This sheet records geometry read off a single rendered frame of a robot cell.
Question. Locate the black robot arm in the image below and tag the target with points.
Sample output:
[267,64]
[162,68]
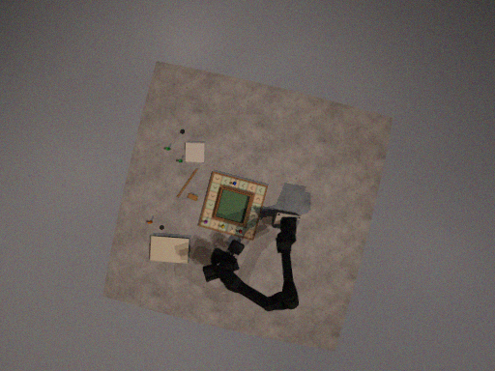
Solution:
[288,298]

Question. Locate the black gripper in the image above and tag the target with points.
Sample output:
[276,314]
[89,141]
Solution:
[235,248]

